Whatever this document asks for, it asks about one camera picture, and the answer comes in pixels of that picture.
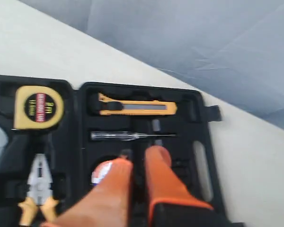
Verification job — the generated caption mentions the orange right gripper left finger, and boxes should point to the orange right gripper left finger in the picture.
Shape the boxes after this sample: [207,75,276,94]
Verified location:
[41,157,133,227]

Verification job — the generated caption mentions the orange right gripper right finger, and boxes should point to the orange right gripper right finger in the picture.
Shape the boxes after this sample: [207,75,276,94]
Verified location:
[144,145,213,225]

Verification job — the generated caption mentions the black plastic tool case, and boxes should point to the black plastic tool case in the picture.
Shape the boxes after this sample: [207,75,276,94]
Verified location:
[0,74,246,227]

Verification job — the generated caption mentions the electrical tape roll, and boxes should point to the electrical tape roll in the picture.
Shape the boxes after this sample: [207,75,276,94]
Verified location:
[90,160,113,186]

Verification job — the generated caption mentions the clear test screwdriver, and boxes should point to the clear test screwdriver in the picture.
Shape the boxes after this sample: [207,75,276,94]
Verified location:
[90,131,177,141]

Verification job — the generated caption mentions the yellow utility knife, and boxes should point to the yellow utility knife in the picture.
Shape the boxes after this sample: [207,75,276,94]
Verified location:
[98,93,178,116]

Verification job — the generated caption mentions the yellow measuring tape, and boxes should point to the yellow measuring tape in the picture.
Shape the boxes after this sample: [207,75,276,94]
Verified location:
[13,86,64,130]

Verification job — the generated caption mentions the white backdrop curtain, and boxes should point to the white backdrop curtain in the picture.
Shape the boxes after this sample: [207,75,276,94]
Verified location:
[26,0,284,130]

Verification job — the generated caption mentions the yellow handled pliers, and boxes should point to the yellow handled pliers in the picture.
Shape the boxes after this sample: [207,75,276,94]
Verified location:
[18,154,59,227]

